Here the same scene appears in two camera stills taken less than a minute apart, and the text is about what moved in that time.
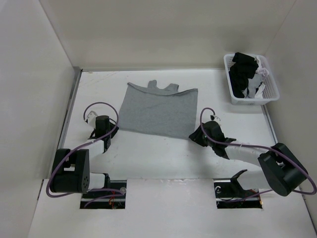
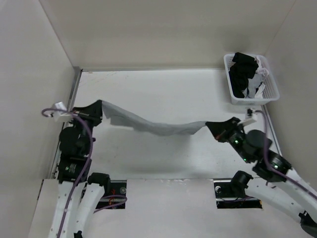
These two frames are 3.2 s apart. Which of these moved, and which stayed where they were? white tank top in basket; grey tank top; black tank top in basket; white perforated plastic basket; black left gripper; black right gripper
Moved: black left gripper; grey tank top; black right gripper
Stayed: white tank top in basket; white perforated plastic basket; black tank top in basket
